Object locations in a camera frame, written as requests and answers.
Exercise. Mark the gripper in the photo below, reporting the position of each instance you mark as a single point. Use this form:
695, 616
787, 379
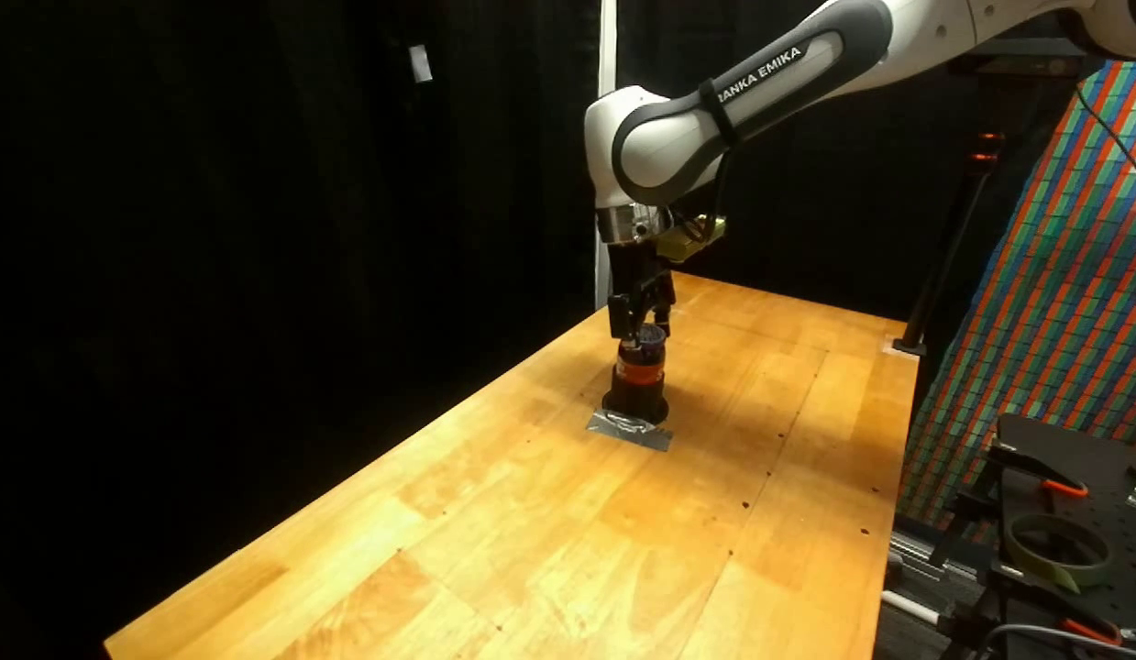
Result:
637, 270

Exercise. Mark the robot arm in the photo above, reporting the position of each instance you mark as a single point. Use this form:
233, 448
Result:
687, 137

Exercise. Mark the silver tape patch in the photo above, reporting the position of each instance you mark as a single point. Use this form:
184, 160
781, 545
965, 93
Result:
628, 433

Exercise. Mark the black stand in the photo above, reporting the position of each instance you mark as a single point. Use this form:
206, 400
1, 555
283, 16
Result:
943, 266

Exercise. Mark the white tag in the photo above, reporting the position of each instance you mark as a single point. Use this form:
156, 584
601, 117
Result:
421, 63

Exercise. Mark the colourful patterned panel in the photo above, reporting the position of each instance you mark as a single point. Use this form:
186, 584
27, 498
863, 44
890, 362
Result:
1063, 321

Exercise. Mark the green tape roll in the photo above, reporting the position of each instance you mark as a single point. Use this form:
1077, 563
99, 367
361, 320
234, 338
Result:
1035, 559

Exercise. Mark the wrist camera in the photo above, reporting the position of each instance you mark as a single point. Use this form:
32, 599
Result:
685, 242

